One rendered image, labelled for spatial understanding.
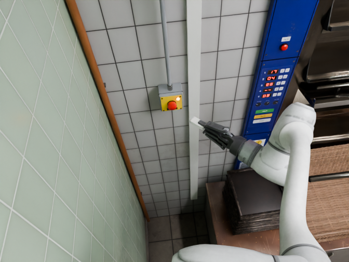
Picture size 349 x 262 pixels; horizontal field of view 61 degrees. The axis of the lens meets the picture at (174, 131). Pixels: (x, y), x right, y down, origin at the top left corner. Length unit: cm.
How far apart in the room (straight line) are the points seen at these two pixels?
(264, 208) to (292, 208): 88
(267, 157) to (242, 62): 43
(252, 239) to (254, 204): 31
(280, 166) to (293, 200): 26
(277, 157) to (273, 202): 68
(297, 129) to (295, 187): 22
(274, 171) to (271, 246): 93
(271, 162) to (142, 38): 63
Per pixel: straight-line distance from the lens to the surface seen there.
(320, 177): 149
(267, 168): 107
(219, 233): 191
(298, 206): 82
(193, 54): 117
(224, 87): 135
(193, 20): 108
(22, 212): 59
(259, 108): 147
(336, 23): 130
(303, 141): 93
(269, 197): 171
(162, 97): 123
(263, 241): 194
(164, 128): 151
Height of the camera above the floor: 240
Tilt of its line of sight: 53 degrees down
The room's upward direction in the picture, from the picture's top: 5 degrees counter-clockwise
